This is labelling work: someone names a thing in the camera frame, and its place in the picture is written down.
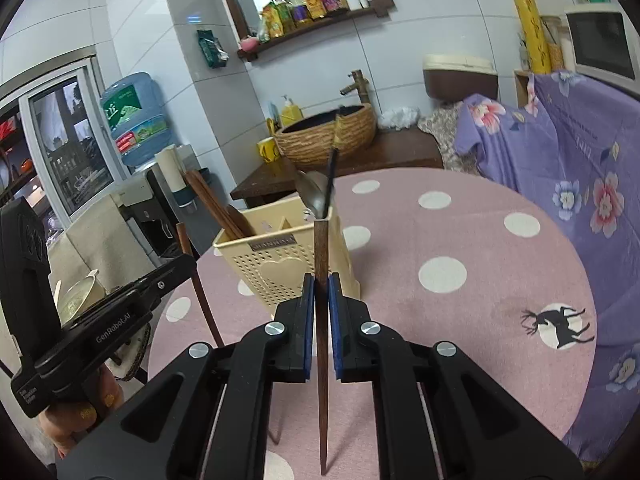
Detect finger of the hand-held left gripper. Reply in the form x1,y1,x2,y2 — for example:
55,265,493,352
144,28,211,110
107,254,197,311

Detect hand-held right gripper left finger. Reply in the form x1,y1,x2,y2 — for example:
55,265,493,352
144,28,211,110
55,272,317,480

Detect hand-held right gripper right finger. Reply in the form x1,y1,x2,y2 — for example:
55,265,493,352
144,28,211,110
327,272,586,480

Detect brown wooden chopstick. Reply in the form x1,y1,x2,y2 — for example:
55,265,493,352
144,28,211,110
176,222,281,446
312,219,332,476
197,170,246,241

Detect cream plastic utensil holder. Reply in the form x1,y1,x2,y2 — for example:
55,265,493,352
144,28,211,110
212,195,361,319

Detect brown wooden spoons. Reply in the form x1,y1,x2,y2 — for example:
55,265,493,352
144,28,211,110
185,170,237,239

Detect metal spoon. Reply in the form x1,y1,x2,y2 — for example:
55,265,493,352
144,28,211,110
295,170,329,221

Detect person's left hand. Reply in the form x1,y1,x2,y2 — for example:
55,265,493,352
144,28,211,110
40,366,126,459

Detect white bowl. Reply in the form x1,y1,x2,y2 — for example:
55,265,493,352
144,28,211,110
56,269,102,327

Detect plain beige cloth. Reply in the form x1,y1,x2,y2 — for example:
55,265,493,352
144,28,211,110
65,195,157,292

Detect grey water dispenser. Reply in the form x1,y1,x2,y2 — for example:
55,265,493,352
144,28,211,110
117,145,212,271

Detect teal cup holder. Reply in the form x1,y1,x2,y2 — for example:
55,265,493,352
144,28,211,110
175,170,213,209

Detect cream paper cup stack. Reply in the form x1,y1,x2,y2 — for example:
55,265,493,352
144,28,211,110
155,144,189,202

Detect glass sliding door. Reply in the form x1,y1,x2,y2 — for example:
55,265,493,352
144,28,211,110
20,76,129,222

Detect blue water jug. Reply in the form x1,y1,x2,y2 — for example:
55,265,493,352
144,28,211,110
100,72,174,169

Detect yellow mug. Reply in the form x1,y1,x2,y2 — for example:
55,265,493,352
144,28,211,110
257,136,282,163

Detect woven pattern wash basin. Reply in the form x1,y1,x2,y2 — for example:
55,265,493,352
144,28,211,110
275,102,376,166

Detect dark wooden vanity cabinet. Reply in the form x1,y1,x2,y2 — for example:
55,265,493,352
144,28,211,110
230,125,445,209

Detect yellow soap pump bottle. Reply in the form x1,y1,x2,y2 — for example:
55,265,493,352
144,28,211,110
280,94,305,129

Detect white crumpled plastic bag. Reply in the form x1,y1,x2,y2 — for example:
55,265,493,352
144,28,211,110
377,106,420,130

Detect beige floral cloth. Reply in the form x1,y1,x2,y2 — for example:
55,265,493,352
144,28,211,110
417,102,484,176

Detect brass bamboo style faucet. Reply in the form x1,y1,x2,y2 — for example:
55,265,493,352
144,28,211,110
340,70,374,106

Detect brown and cream bin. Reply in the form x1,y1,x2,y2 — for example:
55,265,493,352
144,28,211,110
422,54,501,106

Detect yellow green refill pouch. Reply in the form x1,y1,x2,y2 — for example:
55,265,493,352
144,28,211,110
262,2,284,40

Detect purple floral sheet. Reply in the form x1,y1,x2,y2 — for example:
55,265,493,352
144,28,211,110
452,71,640,464

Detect yellow cooking oil bottle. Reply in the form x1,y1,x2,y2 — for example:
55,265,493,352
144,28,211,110
272,0,296,36

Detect light wooden shelf box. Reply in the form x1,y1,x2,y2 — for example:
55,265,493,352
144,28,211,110
514,70,531,109

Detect purple label oil bottle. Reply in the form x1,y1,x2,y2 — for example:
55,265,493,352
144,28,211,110
287,0,311,29

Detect glass jar with yellow contents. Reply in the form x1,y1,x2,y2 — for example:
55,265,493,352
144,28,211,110
542,15,566,74

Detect yellow patterned roll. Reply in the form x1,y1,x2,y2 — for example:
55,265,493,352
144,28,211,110
511,0,549,75

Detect white microwave oven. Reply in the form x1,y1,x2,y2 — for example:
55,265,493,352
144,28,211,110
565,2,640,94

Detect green wall packet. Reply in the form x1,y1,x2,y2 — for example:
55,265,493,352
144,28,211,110
196,27,230,69

